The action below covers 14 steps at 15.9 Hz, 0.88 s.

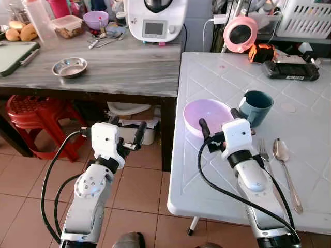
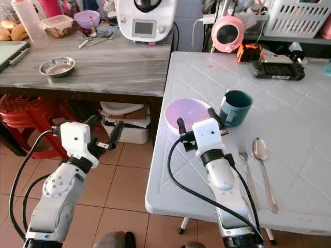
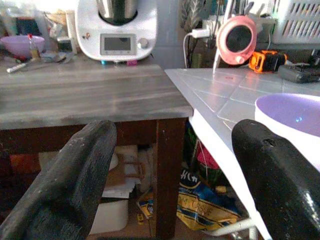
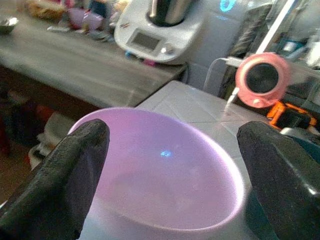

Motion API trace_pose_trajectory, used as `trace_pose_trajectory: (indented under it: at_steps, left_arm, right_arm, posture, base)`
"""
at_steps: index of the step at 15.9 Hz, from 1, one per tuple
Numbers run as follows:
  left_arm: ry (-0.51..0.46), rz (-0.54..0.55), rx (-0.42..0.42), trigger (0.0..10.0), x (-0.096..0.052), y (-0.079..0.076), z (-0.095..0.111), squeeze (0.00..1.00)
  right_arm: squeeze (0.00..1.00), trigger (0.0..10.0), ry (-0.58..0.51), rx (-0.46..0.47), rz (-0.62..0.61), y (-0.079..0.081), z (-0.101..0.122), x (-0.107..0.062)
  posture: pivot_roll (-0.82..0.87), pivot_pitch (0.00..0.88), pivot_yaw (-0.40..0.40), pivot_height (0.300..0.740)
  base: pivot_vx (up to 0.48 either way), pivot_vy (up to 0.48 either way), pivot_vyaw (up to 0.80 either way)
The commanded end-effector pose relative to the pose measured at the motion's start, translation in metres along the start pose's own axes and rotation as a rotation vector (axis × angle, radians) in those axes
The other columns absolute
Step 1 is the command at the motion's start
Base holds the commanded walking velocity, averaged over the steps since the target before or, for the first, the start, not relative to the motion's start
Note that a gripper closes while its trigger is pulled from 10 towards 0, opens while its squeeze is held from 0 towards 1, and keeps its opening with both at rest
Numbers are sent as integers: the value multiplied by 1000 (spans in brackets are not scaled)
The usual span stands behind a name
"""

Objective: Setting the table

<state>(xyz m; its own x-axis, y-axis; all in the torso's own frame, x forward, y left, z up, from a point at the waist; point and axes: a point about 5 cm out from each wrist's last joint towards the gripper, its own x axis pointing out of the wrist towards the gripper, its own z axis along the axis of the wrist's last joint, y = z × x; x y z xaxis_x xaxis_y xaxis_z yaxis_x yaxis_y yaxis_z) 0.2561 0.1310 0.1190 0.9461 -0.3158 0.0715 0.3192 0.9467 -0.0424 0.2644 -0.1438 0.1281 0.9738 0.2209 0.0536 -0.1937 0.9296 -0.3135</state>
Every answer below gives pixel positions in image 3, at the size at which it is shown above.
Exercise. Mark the small bottle with red cap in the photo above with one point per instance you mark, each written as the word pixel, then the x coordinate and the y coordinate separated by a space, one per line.
pixel 33 50

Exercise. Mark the grey top wooden table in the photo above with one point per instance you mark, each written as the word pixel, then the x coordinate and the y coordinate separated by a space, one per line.
pixel 87 92

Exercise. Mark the white kitchen machine with display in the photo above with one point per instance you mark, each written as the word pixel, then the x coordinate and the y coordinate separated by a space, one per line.
pixel 147 25

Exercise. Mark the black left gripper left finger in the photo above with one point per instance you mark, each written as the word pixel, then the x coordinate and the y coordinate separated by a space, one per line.
pixel 65 190

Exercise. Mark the pink round appliance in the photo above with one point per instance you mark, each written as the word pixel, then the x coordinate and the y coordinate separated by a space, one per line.
pixel 237 37

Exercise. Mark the lilac bowl with white outside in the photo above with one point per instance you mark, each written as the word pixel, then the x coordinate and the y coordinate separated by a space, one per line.
pixel 287 110

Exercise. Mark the black flat device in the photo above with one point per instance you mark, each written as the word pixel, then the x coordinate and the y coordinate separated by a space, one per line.
pixel 297 73

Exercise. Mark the silver marker pen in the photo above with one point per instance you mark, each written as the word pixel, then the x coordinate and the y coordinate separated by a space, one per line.
pixel 16 68

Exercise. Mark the yellow blue bag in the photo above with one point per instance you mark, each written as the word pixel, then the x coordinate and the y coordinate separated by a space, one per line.
pixel 200 207

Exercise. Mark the white tiled table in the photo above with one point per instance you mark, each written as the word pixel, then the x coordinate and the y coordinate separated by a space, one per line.
pixel 225 85

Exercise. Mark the brown paper bag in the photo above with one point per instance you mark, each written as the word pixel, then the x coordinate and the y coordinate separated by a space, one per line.
pixel 120 175

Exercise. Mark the white plastic container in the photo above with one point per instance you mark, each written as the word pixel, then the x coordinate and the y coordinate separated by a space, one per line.
pixel 110 215

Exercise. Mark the white plastic basket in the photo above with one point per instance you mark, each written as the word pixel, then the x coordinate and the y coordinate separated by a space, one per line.
pixel 295 25

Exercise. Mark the white charger plug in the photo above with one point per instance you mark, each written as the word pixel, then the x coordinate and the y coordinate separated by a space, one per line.
pixel 200 33

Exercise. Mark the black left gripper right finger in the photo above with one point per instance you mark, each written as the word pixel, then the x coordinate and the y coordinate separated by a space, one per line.
pixel 282 190

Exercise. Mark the translucent purple bowl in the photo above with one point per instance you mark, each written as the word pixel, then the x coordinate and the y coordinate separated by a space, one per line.
pixel 17 45

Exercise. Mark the orange black tape measure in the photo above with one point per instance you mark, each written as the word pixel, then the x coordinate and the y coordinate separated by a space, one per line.
pixel 260 61

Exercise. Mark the white thin rod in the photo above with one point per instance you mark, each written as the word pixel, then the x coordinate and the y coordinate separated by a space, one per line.
pixel 216 62

